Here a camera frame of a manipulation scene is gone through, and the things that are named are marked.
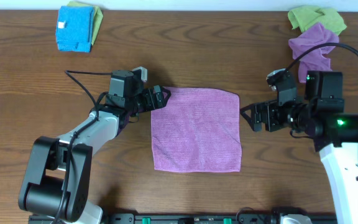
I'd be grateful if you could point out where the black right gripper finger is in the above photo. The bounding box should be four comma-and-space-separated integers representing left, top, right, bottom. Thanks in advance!
240, 106, 262, 131
240, 103, 257, 113

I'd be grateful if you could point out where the purple cloth with label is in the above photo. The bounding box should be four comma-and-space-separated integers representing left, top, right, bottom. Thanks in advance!
151, 87, 242, 173

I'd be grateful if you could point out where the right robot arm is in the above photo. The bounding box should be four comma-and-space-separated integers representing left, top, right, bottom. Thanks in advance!
240, 70, 358, 223

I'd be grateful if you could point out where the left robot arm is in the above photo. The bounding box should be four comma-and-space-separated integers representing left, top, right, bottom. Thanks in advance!
18, 67, 171, 223

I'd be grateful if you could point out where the crumpled purple cloth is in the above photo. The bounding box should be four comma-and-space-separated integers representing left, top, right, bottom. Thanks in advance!
288, 22, 339, 83

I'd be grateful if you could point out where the folded green cloth under blue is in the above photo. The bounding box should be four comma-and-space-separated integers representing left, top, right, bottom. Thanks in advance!
67, 1, 103, 45

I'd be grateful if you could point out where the crumpled green cloth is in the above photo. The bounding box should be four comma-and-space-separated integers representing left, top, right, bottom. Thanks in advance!
288, 6, 347, 35

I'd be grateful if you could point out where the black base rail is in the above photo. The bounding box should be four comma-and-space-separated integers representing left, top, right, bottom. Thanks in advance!
28, 213, 337, 224

